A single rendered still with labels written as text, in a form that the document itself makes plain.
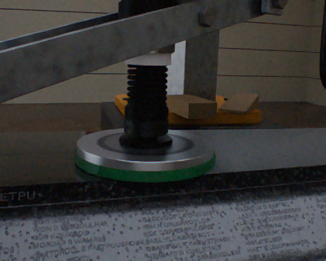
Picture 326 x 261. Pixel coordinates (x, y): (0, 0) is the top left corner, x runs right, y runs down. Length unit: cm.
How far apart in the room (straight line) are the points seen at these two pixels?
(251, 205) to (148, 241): 16
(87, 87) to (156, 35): 622
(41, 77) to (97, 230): 20
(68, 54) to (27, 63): 5
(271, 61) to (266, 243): 736
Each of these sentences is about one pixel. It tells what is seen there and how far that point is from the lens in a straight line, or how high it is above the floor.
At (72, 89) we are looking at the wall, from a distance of 672.
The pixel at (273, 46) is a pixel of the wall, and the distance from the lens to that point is 787.
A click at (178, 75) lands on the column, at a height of 89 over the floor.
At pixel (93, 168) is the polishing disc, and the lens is 54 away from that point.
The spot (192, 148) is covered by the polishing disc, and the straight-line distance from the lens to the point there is 59.
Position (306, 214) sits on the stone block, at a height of 77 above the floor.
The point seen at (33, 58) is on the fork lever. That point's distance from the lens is 44.
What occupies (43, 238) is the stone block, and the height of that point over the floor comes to 77.
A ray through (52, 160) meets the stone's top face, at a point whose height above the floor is 82.
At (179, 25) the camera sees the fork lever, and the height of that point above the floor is 103.
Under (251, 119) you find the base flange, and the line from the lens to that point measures 141.
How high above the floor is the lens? 100
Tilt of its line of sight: 12 degrees down
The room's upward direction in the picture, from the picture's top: 2 degrees clockwise
